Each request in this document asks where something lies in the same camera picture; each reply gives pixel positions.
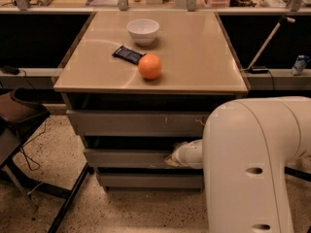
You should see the grey top drawer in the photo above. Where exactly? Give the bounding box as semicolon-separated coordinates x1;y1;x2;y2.
67;110;208;137

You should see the dark blue snack bar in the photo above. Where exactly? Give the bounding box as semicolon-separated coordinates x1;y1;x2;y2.
112;46;144;65

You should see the white ceramic bowl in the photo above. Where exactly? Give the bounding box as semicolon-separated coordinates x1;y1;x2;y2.
126;18;159;46

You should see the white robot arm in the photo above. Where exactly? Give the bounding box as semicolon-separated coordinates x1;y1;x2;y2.
165;96;311;233

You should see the white stick with black base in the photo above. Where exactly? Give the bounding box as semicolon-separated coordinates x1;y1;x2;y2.
245;16;295;74

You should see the grey drawer cabinet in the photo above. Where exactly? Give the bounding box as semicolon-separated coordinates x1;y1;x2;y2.
54;11;249;191

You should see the grey bottom drawer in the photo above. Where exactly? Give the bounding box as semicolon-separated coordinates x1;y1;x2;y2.
97;174;203;189

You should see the dark chair at left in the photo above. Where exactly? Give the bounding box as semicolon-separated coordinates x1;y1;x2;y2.
0;88;89;233

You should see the orange fruit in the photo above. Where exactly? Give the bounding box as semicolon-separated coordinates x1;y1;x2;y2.
138;53;162;80

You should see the black power adapter at left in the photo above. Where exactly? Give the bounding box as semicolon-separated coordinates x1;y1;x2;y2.
0;66;19;75

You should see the blue white can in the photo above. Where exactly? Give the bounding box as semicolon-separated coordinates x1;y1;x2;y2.
291;55;310;76

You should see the grey drawer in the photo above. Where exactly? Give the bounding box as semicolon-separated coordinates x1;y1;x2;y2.
97;174;203;189
83;147;183;170
67;110;208;137

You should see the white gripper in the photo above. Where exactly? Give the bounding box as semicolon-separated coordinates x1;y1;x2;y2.
164;140;203;169

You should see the black office chair at right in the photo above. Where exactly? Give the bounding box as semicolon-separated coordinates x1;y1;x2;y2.
285;167;311;182

